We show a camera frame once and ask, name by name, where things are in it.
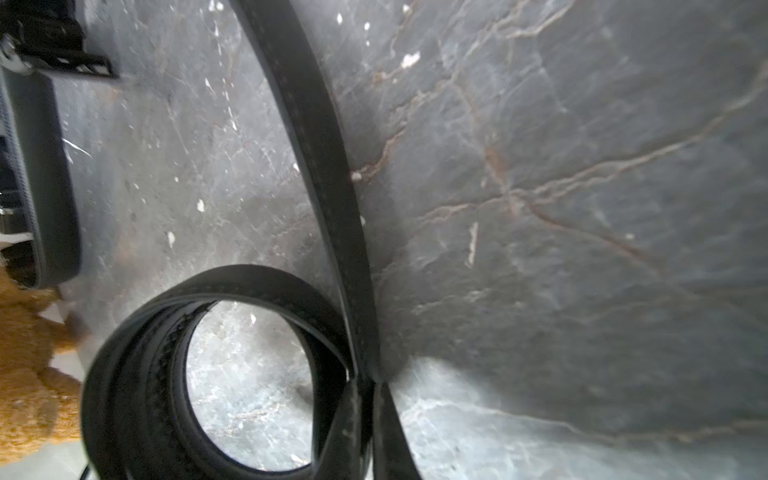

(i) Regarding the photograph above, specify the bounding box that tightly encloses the long black leather belt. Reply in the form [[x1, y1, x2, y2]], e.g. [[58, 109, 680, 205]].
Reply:
[[81, 1, 382, 479]]

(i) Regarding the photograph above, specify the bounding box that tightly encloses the curled black belt with buckle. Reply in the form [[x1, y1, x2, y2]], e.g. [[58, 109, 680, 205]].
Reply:
[[1, 1, 116, 290]]

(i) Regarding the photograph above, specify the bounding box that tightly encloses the brown teddy bear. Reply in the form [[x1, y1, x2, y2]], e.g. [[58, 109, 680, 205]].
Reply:
[[1, 270, 81, 465]]

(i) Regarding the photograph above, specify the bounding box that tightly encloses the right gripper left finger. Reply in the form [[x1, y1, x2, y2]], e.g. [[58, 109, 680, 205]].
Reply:
[[314, 380, 363, 480]]

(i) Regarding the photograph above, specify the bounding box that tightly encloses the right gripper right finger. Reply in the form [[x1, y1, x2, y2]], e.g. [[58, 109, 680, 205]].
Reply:
[[372, 383, 422, 480]]

